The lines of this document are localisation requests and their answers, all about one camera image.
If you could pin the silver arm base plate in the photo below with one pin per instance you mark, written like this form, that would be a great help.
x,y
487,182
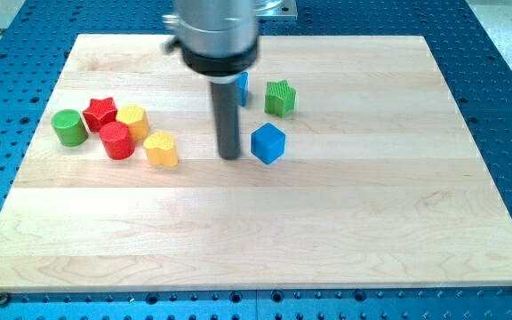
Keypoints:
x,y
276,9

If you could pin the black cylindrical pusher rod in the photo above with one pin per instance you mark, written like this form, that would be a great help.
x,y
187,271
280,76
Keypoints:
x,y
225,100

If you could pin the red cylinder block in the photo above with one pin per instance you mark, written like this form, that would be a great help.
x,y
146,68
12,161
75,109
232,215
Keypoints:
x,y
117,140

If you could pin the blue block behind rod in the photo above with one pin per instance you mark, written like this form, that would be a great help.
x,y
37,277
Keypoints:
x,y
242,84

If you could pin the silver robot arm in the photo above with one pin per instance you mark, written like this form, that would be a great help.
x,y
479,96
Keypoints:
x,y
218,39

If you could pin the green cylinder block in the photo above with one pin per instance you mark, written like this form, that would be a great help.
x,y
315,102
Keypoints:
x,y
69,127

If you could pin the green star block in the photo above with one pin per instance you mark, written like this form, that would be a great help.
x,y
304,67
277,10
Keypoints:
x,y
279,98

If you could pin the red star block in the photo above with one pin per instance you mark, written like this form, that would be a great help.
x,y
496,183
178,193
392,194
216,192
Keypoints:
x,y
100,113

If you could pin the blue cube block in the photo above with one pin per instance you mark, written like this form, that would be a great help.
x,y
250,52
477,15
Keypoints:
x,y
268,143

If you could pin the yellow hexagon block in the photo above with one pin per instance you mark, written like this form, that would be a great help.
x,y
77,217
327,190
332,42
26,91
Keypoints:
x,y
135,117

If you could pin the wooden board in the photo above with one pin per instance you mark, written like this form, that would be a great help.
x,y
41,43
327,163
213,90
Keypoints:
x,y
380,185

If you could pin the yellow heart block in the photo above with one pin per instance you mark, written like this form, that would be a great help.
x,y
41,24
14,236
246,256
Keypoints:
x,y
160,149

